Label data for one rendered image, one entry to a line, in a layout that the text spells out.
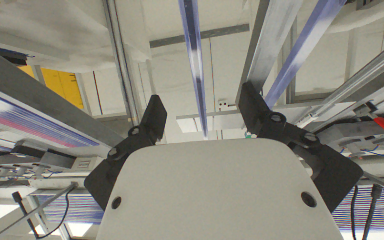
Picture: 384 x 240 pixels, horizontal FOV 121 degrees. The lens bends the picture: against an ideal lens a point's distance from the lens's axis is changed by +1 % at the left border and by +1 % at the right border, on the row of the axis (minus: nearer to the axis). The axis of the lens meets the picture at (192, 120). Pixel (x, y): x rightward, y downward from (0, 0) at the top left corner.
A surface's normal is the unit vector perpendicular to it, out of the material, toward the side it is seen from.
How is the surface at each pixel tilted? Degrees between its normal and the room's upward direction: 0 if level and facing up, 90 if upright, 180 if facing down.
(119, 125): 90
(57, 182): 90
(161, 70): 90
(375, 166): 90
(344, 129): 133
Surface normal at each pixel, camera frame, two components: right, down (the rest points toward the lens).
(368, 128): -0.15, -0.51
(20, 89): 0.99, -0.10
